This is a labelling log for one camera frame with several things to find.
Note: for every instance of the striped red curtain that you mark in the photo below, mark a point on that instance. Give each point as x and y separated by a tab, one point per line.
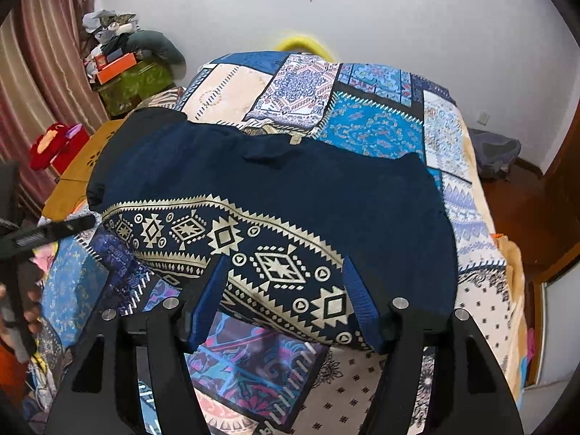
40	54

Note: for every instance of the grey backpack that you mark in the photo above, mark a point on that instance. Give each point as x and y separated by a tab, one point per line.
496	152

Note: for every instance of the beige bed sheet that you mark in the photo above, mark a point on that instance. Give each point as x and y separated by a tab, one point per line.
514	303

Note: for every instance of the wooden folding table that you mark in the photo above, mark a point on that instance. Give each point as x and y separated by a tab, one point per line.
90	154

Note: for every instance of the white wall socket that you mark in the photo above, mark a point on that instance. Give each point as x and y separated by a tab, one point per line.
483	118

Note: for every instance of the navy patterned hoodie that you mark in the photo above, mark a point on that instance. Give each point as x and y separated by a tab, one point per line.
317	190

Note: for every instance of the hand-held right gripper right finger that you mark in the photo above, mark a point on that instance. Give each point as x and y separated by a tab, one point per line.
365	308

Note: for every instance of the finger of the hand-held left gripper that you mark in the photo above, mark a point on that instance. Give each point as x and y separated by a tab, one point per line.
50	233

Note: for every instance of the person's left hand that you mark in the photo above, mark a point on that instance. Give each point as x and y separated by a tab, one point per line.
34	310

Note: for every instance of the brown wooden door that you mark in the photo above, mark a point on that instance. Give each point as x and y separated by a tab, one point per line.
564	190

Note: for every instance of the yellow hoop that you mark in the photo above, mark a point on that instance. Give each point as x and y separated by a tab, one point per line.
299	43

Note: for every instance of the striped beige cloth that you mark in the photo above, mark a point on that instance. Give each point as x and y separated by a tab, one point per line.
161	98

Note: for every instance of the white wardrobe sliding door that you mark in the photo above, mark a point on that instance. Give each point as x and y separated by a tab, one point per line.
559	335

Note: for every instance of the blue patchwork blanket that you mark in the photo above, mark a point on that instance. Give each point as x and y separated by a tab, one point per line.
376	122

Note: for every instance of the orange box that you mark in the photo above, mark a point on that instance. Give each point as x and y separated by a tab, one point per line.
118	67

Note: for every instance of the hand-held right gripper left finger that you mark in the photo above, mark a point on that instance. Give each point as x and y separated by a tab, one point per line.
206	312

